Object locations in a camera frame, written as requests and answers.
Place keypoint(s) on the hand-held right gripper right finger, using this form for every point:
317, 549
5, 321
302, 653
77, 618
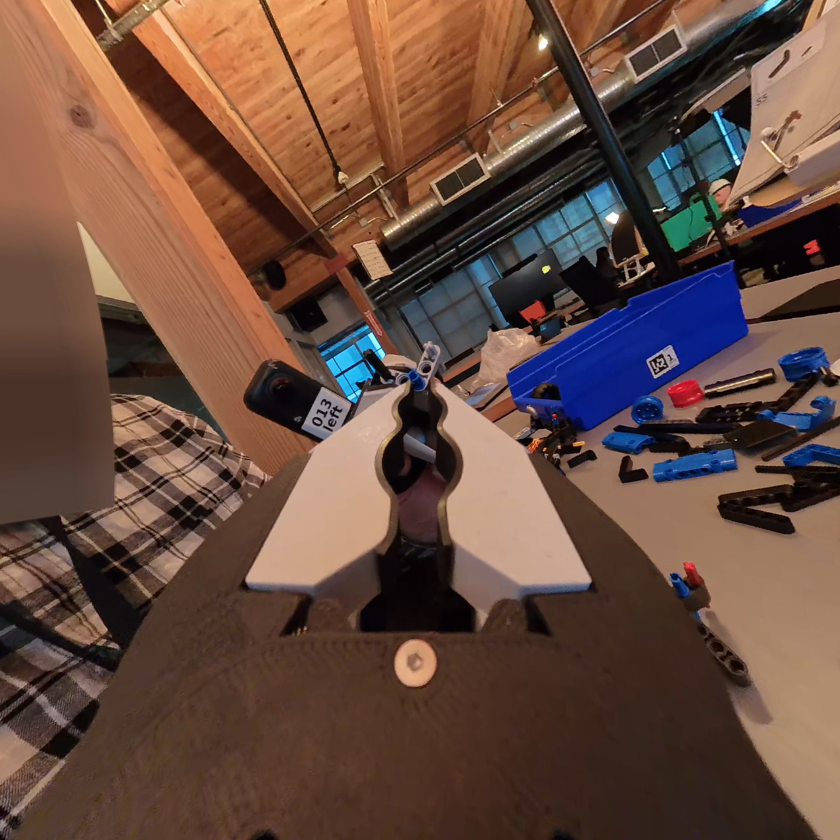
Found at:
518, 525

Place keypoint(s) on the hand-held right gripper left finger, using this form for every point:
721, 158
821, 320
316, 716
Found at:
328, 525

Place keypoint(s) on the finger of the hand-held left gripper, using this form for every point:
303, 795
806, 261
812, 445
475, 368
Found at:
377, 397

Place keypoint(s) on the grey beam brick assembly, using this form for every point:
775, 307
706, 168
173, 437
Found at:
426, 364

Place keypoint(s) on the person's left forearm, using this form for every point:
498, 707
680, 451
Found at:
184, 459

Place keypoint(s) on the grey desk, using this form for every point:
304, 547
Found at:
754, 577

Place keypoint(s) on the person's left hand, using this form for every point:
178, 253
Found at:
420, 508

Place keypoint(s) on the blue-lit paned window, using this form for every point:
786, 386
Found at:
348, 367

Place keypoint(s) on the black round ceiling speaker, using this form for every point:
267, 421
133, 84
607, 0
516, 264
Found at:
274, 274

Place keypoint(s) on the white hanging paper sheet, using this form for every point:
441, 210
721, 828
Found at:
373, 259

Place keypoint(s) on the white plastic bag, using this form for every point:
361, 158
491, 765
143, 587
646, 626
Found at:
508, 354

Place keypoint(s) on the blue tagged storage bin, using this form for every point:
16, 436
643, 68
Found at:
590, 394

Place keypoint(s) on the blue wheel rim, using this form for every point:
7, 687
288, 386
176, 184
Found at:
646, 410
804, 362

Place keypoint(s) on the red chair back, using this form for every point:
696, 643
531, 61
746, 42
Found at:
531, 313

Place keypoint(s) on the wooden pillar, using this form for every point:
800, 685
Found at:
164, 229

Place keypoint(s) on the small red wheel rim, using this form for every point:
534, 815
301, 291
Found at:
686, 394

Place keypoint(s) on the pendant light bulb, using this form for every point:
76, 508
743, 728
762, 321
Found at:
341, 179

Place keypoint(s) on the white vent grille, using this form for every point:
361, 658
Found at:
459, 178
655, 52

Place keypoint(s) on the scattered toy brick pieces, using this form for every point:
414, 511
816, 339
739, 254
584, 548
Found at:
754, 515

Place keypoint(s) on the black beam with coloured pins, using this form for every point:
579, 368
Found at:
722, 653

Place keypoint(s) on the black tube brick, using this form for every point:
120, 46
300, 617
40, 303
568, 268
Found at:
738, 384

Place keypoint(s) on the black flat panel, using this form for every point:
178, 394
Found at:
764, 434

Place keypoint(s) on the thin black axle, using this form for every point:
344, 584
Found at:
820, 433

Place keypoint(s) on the green panel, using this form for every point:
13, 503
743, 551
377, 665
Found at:
686, 223

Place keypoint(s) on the wooden workbench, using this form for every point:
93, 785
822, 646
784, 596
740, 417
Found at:
774, 229

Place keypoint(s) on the blue box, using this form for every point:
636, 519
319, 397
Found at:
768, 213

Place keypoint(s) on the white book stand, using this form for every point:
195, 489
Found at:
817, 161

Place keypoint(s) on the open instruction booklet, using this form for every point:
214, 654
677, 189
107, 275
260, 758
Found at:
794, 79

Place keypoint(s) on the red wall sign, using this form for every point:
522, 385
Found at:
373, 321

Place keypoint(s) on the black wall speaker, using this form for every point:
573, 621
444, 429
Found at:
307, 315

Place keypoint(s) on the large paned window wall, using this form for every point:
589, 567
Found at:
453, 308

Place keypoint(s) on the black wall screen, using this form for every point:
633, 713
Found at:
525, 289

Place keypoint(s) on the silver air duct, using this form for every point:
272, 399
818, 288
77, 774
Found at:
525, 141

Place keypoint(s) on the black steel post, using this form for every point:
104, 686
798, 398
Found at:
604, 144

